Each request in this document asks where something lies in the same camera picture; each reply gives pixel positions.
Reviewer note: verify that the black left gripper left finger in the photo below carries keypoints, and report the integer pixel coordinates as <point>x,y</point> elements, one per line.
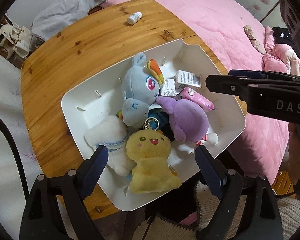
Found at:
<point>78,184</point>

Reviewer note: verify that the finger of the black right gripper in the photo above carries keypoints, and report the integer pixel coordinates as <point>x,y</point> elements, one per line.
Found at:
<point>227,84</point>
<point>256,74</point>

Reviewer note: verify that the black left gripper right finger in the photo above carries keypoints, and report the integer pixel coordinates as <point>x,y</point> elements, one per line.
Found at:
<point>223,184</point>

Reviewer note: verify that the purple doll plush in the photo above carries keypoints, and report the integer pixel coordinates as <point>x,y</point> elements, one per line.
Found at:
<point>188,121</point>

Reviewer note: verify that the white lamb plush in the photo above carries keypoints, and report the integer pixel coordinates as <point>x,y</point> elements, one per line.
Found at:
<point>112,133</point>

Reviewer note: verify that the yellow chick plush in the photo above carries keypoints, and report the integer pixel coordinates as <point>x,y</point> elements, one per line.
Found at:
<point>150,151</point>

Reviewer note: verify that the blue drawstring pouch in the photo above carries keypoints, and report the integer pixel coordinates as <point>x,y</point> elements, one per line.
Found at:
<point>162,123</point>

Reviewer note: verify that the blue pony plush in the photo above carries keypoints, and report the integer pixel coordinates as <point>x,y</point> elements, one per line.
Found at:
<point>140,88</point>

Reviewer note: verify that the small white bottle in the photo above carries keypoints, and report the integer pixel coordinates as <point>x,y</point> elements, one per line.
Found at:
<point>134,18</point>

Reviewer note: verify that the small white printed box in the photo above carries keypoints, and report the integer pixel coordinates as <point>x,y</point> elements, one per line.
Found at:
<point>187,79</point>

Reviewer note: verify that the right hand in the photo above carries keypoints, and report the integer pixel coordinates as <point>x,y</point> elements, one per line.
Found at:
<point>294,154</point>

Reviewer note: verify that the pink clothes pile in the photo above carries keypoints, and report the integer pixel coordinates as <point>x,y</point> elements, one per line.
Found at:
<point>279,57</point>

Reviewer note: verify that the pink bed quilt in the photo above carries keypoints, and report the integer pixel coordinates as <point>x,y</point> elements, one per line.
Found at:
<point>219,23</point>

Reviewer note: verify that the white paper tag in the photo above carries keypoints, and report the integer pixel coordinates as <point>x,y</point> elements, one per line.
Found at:
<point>168,88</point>

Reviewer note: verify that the white curtain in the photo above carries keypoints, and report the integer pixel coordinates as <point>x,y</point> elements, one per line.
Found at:
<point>12,201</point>

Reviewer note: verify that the white handbag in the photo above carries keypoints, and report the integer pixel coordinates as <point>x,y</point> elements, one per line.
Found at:
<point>14,39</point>

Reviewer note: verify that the grey cloth on nightstand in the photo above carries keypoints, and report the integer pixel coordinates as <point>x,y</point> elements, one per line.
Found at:
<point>61,14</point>

